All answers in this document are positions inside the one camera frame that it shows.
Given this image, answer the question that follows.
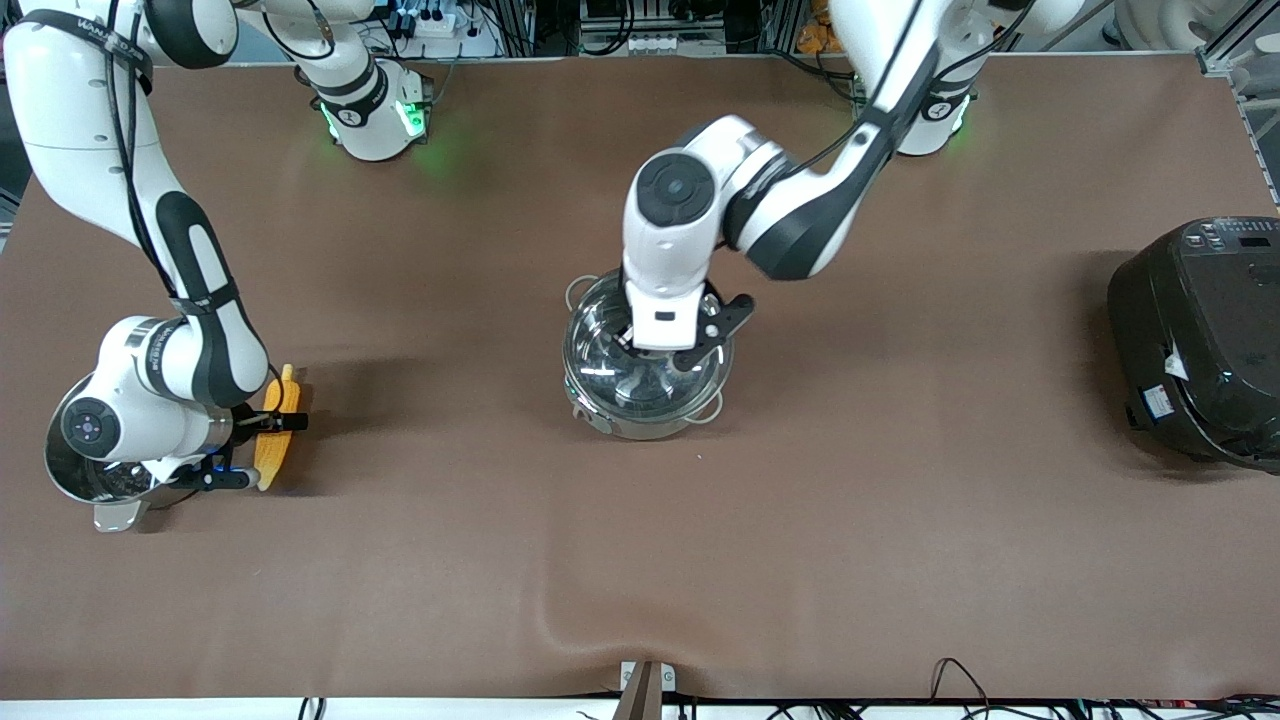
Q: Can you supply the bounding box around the steel steamer pot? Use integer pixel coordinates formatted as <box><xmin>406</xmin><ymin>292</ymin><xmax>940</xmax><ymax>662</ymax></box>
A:
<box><xmin>43</xmin><ymin>400</ymin><xmax>234</xmax><ymax>534</ymax></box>

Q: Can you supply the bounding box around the steel pot with handles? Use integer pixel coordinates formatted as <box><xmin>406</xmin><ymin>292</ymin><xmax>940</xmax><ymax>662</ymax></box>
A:
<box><xmin>565</xmin><ymin>275</ymin><xmax>723</xmax><ymax>441</ymax></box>

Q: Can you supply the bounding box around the aluminium frame profile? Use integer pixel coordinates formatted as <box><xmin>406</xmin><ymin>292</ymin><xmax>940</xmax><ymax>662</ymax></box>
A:
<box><xmin>1195</xmin><ymin>0</ymin><xmax>1280</xmax><ymax>211</ymax></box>

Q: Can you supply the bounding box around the black rice cooker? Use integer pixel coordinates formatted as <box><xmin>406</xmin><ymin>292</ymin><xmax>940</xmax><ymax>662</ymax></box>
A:
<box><xmin>1107</xmin><ymin>215</ymin><xmax>1280</xmax><ymax>473</ymax></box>

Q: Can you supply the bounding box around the yellow corn cob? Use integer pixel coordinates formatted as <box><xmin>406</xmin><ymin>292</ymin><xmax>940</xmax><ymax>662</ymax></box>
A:
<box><xmin>253</xmin><ymin>364</ymin><xmax>302</xmax><ymax>493</ymax></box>

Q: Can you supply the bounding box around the pile of orange bread rolls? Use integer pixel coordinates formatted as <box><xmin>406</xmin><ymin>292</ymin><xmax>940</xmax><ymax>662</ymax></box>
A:
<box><xmin>798</xmin><ymin>0</ymin><xmax>841</xmax><ymax>54</ymax></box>

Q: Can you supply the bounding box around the white power strip with plugs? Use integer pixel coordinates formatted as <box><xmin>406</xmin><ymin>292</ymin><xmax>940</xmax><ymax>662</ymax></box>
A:
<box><xmin>385</xmin><ymin>0</ymin><xmax>501</xmax><ymax>41</ymax></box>

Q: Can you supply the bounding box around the black cable bundle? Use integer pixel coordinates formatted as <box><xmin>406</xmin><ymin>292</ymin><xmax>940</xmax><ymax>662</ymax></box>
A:
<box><xmin>760</xmin><ymin>693</ymin><xmax>1280</xmax><ymax>720</ymax></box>

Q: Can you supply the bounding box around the glass pot lid with knob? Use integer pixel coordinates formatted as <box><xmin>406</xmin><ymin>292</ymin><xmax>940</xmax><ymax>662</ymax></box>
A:
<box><xmin>563</xmin><ymin>270</ymin><xmax>736</xmax><ymax>421</ymax></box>

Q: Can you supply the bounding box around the black looped cable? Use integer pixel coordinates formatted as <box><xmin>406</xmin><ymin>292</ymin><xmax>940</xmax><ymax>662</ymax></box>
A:
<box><xmin>930</xmin><ymin>657</ymin><xmax>991</xmax><ymax>706</ymax></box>

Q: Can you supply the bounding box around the brown table mat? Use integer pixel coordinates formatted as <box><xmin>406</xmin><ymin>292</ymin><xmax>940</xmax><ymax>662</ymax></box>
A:
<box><xmin>0</xmin><ymin>55</ymin><xmax>1280</xmax><ymax>701</ymax></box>

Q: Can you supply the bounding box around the white rounded plastic housing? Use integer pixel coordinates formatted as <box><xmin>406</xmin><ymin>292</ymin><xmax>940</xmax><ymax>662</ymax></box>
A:
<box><xmin>1115</xmin><ymin>0</ymin><xmax>1236</xmax><ymax>51</ymax></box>

